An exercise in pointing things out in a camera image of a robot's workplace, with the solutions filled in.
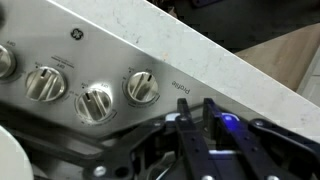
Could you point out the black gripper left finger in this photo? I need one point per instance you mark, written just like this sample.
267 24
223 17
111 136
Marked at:
192 145

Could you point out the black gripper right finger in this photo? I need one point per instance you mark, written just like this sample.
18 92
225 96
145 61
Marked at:
230 133

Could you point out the steel stove knob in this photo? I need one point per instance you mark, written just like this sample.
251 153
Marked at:
7 62
93 105
45 84
142 87

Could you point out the black gas stove cooktop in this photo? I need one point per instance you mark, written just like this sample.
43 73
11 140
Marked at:
45 33

